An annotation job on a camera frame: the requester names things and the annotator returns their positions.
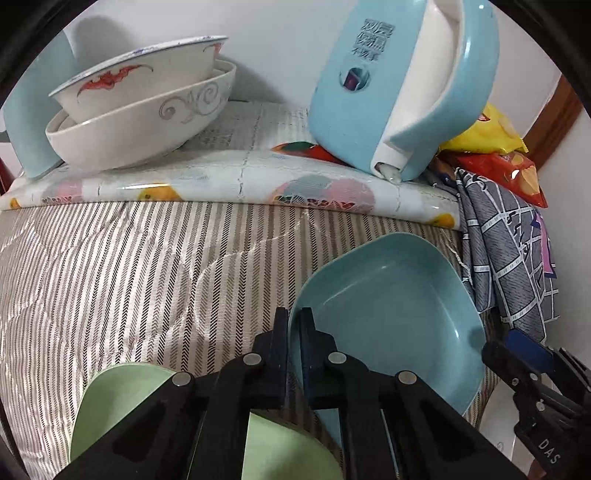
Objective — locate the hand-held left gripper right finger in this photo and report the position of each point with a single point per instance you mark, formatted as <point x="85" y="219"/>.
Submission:
<point x="305" y="350"/>

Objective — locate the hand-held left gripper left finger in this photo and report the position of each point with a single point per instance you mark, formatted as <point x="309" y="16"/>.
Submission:
<point x="280" y="341"/>

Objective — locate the red chip bag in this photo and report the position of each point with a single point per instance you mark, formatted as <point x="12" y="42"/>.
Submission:
<point x="503" y="170"/>

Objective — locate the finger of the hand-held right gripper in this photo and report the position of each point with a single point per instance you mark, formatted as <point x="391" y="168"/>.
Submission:
<point x="505" y="362"/>
<point x="528" y="346"/>

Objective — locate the grey checked cloth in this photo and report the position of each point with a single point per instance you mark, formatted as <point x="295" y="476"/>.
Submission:
<point x="503" y="240"/>

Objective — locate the yellow chip bag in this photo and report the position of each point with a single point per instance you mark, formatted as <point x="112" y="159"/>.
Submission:
<point x="489" y="134"/>

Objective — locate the fruit print plastic tablecloth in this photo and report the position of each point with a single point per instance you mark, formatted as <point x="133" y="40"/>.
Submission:
<point x="184" y="180"/>

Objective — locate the white bowl with grey swirls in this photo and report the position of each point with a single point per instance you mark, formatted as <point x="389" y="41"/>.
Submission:
<point x="138" y="138"/>

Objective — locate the green square plate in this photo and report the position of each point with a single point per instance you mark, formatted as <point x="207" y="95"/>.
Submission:
<point x="120" y="397"/>

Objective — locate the white bowl with red pattern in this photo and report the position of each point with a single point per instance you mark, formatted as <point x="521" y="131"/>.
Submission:
<point x="138" y="87"/>

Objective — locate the striped quilted mattress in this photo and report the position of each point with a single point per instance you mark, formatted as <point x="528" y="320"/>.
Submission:
<point x="115" y="277"/>

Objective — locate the light blue electric kettle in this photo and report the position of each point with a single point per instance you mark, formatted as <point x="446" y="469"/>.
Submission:
<point x="346" y="115"/>

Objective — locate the light blue thermos jug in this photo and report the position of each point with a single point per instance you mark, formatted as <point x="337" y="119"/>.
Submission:
<point x="27" y="120"/>

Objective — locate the brown wooden door frame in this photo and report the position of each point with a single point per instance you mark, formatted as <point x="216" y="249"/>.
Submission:
<point x="554" y="124"/>

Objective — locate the blue square plate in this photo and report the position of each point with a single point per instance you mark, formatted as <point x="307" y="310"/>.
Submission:
<point x="392" y="314"/>

